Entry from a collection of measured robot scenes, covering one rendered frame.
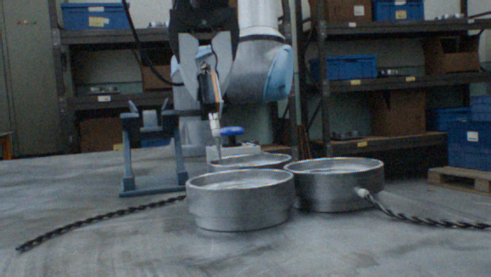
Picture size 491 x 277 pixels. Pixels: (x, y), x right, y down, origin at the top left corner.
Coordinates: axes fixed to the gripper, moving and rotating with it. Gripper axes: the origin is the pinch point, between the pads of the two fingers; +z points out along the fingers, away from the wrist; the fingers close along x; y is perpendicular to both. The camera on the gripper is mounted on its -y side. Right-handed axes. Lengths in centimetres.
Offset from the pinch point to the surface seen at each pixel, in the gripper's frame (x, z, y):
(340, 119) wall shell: -183, 33, 394
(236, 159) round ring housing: -2.7, 9.6, -2.5
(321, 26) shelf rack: -144, -52, 333
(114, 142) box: 35, 32, 333
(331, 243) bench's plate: -4.8, 13.0, -31.0
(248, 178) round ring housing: -1.6, 9.9, -15.6
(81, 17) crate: 51, -67, 335
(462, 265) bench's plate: -10.8, 13.0, -38.9
